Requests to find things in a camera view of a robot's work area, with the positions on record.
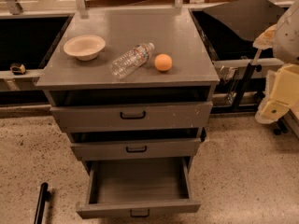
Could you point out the black tray stand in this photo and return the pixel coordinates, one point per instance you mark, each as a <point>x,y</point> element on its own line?
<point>228,31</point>

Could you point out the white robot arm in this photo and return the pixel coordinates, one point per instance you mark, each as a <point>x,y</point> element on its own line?
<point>285,44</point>

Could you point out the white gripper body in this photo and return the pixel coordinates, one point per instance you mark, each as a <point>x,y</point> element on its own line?
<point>287,36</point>

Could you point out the black bar on floor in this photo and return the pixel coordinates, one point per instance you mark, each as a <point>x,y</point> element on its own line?
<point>44,196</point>

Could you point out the grey top drawer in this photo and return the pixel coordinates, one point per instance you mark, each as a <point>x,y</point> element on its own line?
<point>99,118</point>

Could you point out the beige ceramic bowl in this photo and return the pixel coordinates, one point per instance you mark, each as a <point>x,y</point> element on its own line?
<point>84,47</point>

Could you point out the grey drawer cabinet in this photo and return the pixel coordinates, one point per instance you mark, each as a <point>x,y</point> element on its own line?
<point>192,78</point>

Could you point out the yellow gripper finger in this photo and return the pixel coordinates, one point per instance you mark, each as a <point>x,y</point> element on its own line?
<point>265,39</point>
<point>270,111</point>

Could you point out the orange fruit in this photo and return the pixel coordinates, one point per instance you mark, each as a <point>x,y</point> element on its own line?
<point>163,62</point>

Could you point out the grey bottom drawer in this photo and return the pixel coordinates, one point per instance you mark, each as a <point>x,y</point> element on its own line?
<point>138,188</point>

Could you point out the clear plastic water bottle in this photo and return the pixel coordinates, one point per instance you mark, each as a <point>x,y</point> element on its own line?
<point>126,64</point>

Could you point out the grey middle drawer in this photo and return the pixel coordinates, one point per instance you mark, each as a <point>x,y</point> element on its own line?
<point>137,149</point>

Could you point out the grey drawer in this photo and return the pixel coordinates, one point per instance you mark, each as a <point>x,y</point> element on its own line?
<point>137,149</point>
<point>138,188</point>
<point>99,118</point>

